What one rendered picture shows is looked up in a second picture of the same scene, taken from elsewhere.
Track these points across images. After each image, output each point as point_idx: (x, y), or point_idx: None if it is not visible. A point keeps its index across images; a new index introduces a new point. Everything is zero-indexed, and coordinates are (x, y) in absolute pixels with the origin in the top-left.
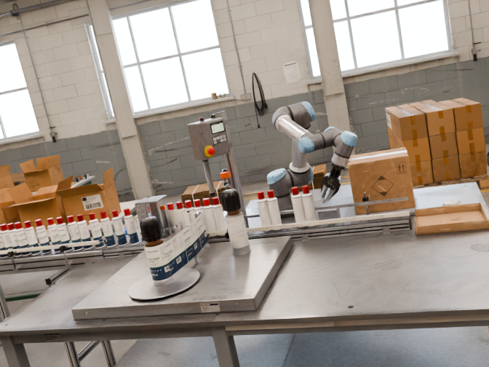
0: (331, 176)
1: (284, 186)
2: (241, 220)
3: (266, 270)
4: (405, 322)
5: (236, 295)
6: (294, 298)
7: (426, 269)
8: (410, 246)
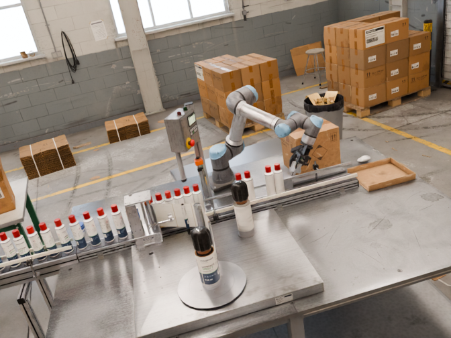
0: (304, 154)
1: (227, 159)
2: (250, 206)
3: (298, 249)
4: (441, 272)
5: (303, 282)
6: (342, 271)
7: (414, 222)
8: (376, 203)
